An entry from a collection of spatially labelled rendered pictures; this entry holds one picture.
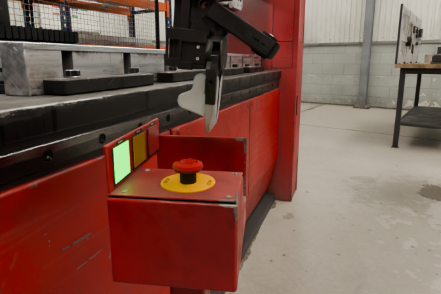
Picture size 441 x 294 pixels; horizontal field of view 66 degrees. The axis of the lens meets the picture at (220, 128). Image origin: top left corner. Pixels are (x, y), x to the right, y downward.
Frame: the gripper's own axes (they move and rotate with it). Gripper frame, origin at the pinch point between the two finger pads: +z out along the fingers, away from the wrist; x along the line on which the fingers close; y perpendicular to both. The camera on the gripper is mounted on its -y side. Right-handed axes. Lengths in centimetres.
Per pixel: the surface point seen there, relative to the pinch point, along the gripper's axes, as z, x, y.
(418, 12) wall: -118, -630, -270
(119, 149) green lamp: 2.0, 12.0, 9.9
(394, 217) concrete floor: 76, -152, -95
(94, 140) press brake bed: 5.8, -3.7, 21.3
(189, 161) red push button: 3.1, 9.9, 1.3
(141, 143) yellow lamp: 3.0, 4.5, 9.8
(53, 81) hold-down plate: -3.5, -6.3, 30.7
